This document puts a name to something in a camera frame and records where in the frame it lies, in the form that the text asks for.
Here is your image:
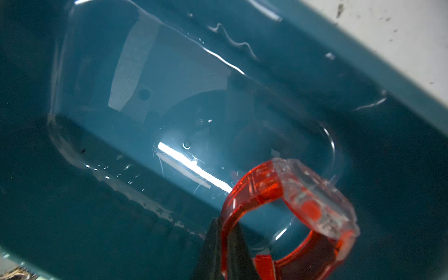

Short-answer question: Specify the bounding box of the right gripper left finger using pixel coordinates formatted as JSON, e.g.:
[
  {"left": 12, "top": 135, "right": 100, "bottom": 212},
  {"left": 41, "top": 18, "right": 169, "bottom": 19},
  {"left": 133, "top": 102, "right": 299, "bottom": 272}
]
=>
[{"left": 190, "top": 217, "right": 225, "bottom": 280}]

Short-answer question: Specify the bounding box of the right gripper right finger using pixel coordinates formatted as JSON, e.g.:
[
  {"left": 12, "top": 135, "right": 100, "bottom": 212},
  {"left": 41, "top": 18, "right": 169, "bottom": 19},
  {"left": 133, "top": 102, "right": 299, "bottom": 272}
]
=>
[{"left": 227, "top": 224, "right": 261, "bottom": 280}]

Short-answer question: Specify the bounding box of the red transparent watch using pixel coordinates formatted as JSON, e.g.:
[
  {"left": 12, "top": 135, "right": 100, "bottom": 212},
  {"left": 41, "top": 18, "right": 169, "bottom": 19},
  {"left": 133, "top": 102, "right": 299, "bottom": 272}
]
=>
[{"left": 220, "top": 157, "right": 360, "bottom": 280}]

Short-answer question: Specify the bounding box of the teal storage box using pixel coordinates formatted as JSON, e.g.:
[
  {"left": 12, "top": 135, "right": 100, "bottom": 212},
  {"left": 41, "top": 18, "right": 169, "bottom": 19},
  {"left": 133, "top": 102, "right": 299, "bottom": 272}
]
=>
[{"left": 1, "top": 1, "right": 448, "bottom": 280}]

